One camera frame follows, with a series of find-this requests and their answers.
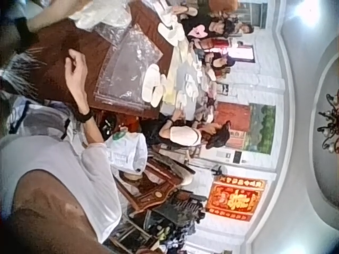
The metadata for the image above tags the person's right hand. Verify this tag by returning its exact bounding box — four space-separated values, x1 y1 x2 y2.
64 49 88 110

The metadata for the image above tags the brown wooden table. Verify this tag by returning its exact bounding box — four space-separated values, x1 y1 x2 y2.
29 0 175 120

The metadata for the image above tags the black wrist band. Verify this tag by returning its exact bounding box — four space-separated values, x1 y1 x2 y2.
75 108 94 124

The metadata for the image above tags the stack of clear plastic bags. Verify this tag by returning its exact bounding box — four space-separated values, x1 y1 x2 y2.
94 25 164 108

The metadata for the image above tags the grey blue fabric bag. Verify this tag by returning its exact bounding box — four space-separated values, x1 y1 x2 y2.
9 96 77 141

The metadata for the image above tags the crumpled clear plastic wrap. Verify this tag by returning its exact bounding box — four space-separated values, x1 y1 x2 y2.
69 0 138 30

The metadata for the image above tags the white plastic bag green print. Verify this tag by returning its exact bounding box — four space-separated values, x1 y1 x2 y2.
105 126 148 174

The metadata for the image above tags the heap of white slippers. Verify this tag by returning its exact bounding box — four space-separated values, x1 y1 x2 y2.
158 12 186 47

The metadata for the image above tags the long cluttered work table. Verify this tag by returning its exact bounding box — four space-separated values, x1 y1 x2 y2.
160 39 220 120

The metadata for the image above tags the carved wooden chair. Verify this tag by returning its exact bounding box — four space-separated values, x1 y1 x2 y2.
113 156 186 212

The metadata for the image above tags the heap of dark household goods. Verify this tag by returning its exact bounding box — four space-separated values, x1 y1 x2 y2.
111 190 209 254

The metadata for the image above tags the black chandelier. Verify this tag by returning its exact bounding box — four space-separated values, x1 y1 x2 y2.
317 89 339 154

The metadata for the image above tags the landscape wall painting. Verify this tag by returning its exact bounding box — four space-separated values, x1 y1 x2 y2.
216 102 276 155

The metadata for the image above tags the red gold wall plaque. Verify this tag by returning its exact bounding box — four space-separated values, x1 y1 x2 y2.
205 174 266 222

